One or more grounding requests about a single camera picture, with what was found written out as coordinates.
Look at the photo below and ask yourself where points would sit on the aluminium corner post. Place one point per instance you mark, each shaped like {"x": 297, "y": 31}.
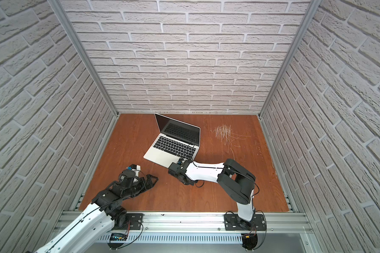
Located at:
{"x": 76, "y": 42}
{"x": 302, "y": 29}

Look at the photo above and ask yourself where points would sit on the left aluminium corner post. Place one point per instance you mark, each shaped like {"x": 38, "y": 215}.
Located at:
{"x": 76, "y": 42}

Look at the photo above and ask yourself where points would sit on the green circuit board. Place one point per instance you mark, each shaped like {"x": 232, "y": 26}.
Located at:
{"x": 115, "y": 237}

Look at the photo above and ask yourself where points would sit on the right aluminium corner post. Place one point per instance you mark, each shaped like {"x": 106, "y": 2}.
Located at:
{"x": 302, "y": 29}

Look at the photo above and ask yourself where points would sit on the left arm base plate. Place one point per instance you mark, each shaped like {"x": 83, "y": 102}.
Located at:
{"x": 129, "y": 221}

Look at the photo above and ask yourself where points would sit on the black round connector board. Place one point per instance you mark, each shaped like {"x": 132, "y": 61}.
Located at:
{"x": 249, "y": 241}

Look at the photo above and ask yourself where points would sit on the aluminium front rail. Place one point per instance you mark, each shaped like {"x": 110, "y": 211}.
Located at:
{"x": 185, "y": 222}

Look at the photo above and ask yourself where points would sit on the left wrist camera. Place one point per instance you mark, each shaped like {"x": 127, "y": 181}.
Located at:
{"x": 134, "y": 167}

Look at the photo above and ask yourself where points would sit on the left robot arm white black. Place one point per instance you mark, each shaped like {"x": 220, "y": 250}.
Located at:
{"x": 104, "y": 214}

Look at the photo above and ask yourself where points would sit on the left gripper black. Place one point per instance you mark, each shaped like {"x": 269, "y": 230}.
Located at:
{"x": 140, "y": 184}

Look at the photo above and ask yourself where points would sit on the silver open laptop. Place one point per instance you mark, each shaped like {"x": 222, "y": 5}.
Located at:
{"x": 176, "y": 140}

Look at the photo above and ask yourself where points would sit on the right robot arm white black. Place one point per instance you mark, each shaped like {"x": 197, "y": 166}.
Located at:
{"x": 236, "y": 181}

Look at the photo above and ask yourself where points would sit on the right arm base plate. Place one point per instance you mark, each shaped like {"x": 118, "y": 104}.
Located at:
{"x": 233, "y": 222}

